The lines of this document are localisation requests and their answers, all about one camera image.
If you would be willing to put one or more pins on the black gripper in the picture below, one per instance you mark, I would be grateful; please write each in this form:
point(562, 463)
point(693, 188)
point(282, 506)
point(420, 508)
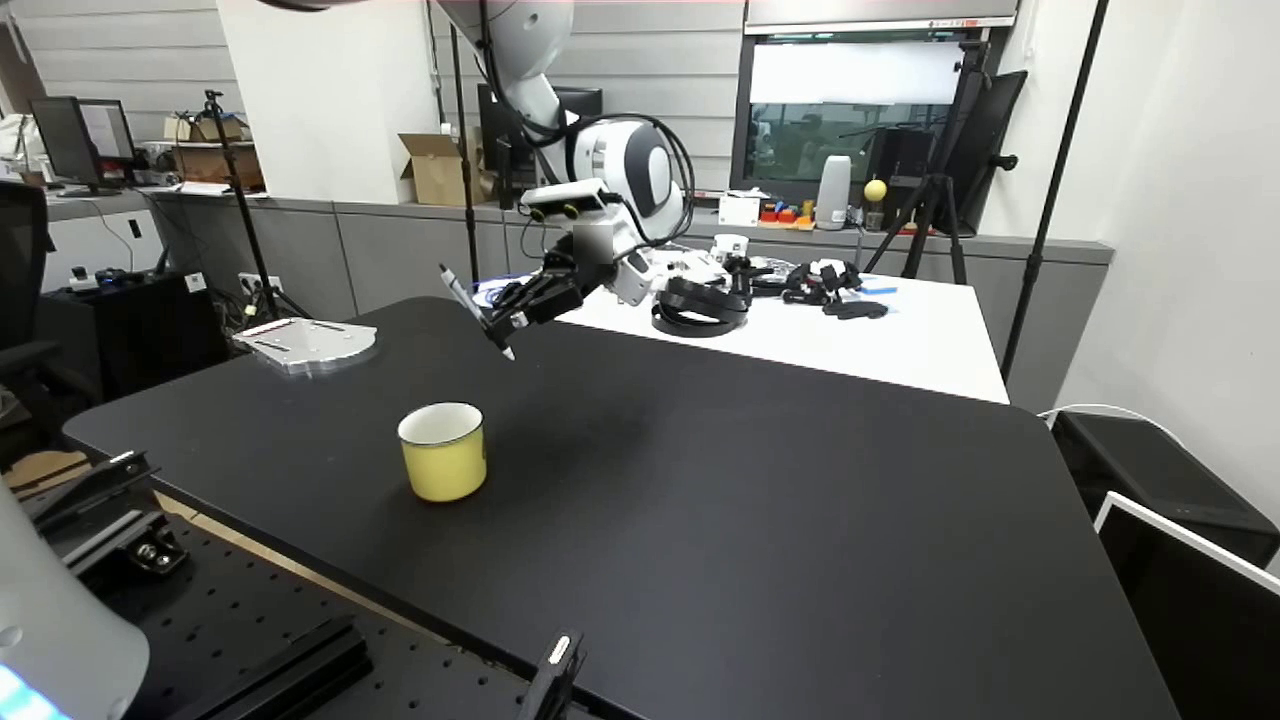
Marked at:
point(577, 272)

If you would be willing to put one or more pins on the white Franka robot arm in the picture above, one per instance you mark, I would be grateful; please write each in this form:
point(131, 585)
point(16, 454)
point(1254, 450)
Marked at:
point(626, 160)

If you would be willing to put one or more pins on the yellow enamel mug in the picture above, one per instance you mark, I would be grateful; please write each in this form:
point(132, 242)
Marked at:
point(445, 467)

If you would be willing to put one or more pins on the upright black pole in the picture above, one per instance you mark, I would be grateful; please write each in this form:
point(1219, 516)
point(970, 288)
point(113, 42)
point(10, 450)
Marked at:
point(467, 203)

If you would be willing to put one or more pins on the open cardboard box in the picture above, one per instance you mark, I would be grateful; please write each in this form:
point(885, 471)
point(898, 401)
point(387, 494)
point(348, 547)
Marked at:
point(429, 172)

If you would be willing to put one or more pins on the white electronics clutter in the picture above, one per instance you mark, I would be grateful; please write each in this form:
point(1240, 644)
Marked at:
point(704, 262)

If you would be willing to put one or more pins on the small red items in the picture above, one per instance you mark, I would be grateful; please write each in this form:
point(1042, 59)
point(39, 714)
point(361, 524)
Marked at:
point(791, 218)

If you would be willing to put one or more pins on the thin black tripod stand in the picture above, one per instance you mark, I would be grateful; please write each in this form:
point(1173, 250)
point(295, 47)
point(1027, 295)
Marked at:
point(237, 203)

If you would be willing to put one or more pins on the dark framed screen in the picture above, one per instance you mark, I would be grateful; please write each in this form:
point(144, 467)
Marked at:
point(801, 134)

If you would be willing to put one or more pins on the white cylinder speaker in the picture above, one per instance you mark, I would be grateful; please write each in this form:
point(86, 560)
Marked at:
point(832, 195)

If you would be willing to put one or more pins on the small brown box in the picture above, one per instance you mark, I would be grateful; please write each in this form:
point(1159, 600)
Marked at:
point(212, 160)

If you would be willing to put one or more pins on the black table clamp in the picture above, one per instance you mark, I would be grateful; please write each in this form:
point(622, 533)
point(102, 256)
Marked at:
point(545, 686)

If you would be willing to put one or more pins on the small yellow ball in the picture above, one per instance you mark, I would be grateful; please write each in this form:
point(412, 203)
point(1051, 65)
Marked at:
point(872, 188)

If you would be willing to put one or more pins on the white table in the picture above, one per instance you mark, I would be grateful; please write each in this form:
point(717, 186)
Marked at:
point(907, 340)

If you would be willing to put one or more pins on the black cabinet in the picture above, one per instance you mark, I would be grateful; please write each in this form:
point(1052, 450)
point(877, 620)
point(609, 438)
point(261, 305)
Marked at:
point(132, 334)

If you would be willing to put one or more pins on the black perforated breadboard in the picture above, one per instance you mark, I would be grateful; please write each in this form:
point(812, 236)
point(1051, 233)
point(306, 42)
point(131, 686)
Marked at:
point(227, 585)

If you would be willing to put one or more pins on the grey computer monitor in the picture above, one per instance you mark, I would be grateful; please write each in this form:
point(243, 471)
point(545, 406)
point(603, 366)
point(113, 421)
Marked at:
point(65, 142)

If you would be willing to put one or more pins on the black office chair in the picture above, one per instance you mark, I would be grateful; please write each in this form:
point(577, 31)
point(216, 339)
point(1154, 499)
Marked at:
point(22, 255)

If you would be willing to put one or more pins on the slanted black pole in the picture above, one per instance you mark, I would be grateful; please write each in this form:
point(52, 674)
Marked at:
point(1052, 186)

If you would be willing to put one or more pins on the black low box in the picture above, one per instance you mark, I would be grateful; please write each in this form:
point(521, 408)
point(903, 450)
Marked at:
point(1146, 467)

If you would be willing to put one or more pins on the framed flat panel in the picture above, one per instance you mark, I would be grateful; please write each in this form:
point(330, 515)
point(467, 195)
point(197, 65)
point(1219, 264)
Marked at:
point(1201, 626)

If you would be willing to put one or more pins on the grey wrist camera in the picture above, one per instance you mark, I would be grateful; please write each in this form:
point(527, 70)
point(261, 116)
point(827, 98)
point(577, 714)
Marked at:
point(565, 203)

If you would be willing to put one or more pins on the black rail block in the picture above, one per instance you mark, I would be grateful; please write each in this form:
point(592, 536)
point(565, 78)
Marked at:
point(287, 674)

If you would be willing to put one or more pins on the black metal mount bracket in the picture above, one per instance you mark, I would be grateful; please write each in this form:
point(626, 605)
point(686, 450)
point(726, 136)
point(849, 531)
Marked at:
point(102, 515)

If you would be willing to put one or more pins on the black camera tripod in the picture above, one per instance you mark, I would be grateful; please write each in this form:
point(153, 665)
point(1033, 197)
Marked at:
point(972, 60)

